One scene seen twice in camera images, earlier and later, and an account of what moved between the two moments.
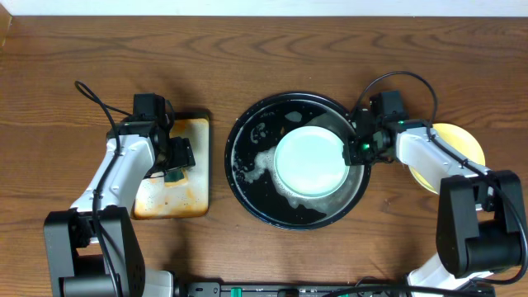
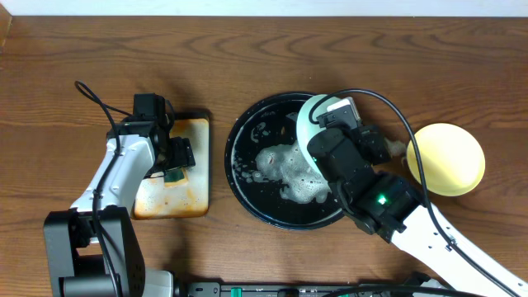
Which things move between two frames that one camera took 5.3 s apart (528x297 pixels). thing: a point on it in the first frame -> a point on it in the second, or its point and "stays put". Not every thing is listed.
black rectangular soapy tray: (157, 199) stays put
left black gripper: (181, 153) stays put
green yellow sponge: (176, 178) stays put
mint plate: (309, 162) -> (306, 131)
